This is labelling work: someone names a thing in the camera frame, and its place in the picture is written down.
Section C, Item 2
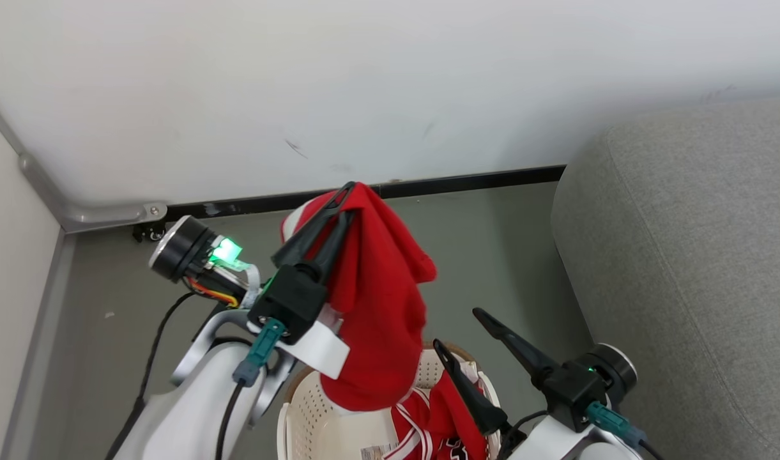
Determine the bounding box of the white perforated laundry basket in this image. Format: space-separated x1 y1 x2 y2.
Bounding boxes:
277 342 502 460

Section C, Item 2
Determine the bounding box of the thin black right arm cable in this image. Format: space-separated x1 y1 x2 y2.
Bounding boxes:
497 411 550 460

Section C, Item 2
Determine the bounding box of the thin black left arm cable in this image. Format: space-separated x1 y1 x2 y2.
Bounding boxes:
107 291 200 460

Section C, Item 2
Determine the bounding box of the teal right cable connector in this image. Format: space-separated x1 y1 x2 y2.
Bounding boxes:
586 401 647 448

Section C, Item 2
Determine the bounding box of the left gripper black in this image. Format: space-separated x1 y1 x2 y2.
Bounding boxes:
248 181 358 379

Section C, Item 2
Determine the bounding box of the grey fabric sofa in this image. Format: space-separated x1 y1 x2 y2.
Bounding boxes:
551 96 780 460

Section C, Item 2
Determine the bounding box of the black left connector cable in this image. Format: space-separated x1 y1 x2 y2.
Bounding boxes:
215 382 245 460

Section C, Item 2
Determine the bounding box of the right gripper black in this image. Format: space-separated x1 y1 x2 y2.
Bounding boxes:
432 307 612 438

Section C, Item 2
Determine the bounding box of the plain red garment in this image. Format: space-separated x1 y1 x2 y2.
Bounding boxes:
280 181 438 411

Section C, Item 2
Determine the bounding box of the small black floor bracket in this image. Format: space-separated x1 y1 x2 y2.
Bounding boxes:
132 222 167 244

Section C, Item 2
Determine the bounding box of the grey metal corner trim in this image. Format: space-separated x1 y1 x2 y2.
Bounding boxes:
0 89 168 234

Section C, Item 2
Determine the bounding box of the teal left cable connector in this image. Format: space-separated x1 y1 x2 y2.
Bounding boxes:
233 318 287 388

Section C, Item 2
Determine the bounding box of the red jersey with black letters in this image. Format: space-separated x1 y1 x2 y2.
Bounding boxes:
382 371 493 460

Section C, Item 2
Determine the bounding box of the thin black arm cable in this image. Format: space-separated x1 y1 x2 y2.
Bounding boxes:
497 411 550 460
107 291 200 460

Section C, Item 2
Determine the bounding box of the black baseboard strip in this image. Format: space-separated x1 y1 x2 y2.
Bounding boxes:
166 165 566 221

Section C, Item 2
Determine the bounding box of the teal cable connector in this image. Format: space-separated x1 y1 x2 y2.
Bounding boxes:
586 401 647 448
233 318 287 388

